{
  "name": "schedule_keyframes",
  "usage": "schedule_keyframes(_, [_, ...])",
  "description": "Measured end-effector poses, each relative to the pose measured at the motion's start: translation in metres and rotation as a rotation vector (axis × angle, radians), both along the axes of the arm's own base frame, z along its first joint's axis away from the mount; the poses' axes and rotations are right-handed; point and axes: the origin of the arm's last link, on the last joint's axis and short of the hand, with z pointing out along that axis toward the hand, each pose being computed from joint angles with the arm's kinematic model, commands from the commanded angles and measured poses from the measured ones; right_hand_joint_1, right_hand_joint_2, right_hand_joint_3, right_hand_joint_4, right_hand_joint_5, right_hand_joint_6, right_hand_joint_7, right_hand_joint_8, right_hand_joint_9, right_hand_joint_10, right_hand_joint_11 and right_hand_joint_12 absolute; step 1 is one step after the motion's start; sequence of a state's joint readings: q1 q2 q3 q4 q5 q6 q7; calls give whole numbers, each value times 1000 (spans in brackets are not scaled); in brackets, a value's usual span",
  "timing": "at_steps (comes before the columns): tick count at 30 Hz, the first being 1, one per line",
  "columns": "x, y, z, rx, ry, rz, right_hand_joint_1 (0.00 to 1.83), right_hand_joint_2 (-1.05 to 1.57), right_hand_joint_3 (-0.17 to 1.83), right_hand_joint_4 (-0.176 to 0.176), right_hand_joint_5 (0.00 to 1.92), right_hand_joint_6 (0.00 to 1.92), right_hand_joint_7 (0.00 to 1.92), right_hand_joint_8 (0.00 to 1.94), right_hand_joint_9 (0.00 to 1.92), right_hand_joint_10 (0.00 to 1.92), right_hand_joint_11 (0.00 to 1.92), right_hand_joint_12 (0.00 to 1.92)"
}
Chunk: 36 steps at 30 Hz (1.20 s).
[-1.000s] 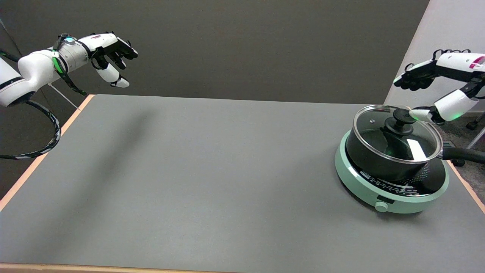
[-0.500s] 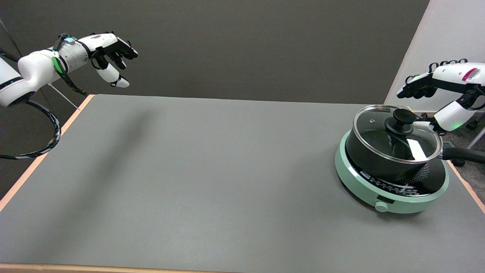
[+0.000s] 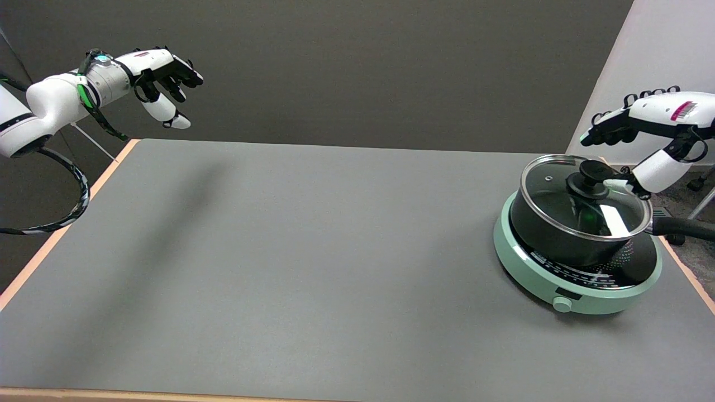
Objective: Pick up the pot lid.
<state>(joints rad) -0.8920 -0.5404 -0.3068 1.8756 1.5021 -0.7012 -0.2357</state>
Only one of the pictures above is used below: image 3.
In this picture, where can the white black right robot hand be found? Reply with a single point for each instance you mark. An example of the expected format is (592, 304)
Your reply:
(659, 109)

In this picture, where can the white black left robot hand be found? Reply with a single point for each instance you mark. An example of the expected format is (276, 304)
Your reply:
(151, 58)

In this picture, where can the glass pot lid black knob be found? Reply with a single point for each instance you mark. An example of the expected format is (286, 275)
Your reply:
(550, 190)

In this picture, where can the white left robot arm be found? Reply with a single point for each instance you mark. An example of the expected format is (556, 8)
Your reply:
(50, 103)

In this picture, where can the black caster wheel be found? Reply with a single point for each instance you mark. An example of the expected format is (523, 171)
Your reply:
(676, 239)
(698, 182)

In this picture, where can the silver metal chair leg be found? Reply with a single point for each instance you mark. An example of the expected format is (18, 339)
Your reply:
(704, 203)

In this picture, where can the mint green induction cooker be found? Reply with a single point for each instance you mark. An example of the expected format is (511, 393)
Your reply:
(530, 276)

